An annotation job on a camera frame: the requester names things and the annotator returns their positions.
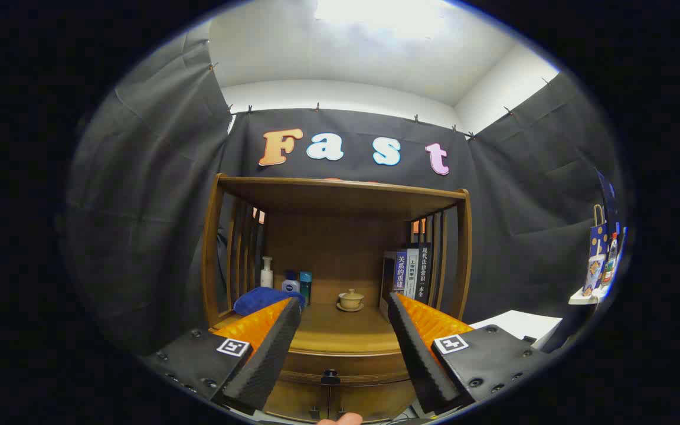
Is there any white box appliance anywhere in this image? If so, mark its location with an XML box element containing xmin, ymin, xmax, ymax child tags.
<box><xmin>470</xmin><ymin>310</ymin><xmax>563</xmax><ymax>350</ymax></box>

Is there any book with black spine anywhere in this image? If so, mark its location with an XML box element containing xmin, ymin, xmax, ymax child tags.
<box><xmin>417</xmin><ymin>243</ymin><xmax>433</xmax><ymax>305</ymax></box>

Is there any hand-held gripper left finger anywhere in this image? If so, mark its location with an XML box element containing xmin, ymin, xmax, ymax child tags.
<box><xmin>139</xmin><ymin>297</ymin><xmax>303</xmax><ymax>414</ymax></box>

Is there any white side shelf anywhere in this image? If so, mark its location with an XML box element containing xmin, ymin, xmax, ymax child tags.
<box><xmin>568</xmin><ymin>286</ymin><xmax>612</xmax><ymax>305</ymax></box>

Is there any blue folded towel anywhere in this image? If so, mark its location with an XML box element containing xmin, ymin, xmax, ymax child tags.
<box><xmin>233</xmin><ymin>287</ymin><xmax>306</xmax><ymax>316</ymax></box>

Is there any wooden drawer with black knob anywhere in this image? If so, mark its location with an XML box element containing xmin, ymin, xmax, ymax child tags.
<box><xmin>283</xmin><ymin>348</ymin><xmax>410</xmax><ymax>387</ymax></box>

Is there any wooden cabinet door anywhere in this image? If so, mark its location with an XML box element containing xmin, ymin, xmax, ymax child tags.
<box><xmin>266</xmin><ymin>378</ymin><xmax>330</xmax><ymax>421</ymax></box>
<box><xmin>331</xmin><ymin>381</ymin><xmax>417</xmax><ymax>423</ymax></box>

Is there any book with blue spine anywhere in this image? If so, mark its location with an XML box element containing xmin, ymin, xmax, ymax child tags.
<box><xmin>380</xmin><ymin>250</ymin><xmax>407</xmax><ymax>319</ymax></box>

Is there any wooden cabinet with hutch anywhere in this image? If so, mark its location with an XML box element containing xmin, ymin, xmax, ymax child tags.
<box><xmin>201</xmin><ymin>173</ymin><xmax>472</xmax><ymax>423</ymax></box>

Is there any clear bottle with red label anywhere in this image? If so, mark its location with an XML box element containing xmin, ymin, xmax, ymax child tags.
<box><xmin>603</xmin><ymin>232</ymin><xmax>619</xmax><ymax>287</ymax></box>

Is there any wooden countertop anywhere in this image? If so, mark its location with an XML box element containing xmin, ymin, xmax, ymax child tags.
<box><xmin>209</xmin><ymin>302</ymin><xmax>411</xmax><ymax>356</ymax></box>

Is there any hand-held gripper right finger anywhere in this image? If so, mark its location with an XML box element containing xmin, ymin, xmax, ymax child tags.
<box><xmin>387</xmin><ymin>291</ymin><xmax>553</xmax><ymax>415</ymax></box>

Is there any blue patterned gift bag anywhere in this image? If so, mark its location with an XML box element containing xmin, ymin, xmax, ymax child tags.
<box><xmin>589</xmin><ymin>204</ymin><xmax>609</xmax><ymax>260</ymax></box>

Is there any beige lidded teacup with saucer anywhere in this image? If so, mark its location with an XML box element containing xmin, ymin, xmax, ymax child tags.
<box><xmin>336</xmin><ymin>289</ymin><xmax>365</xmax><ymax>312</ymax></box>

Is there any book with white spine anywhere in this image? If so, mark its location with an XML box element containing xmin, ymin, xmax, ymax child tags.
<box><xmin>405</xmin><ymin>249</ymin><xmax>420</xmax><ymax>299</ymax></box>

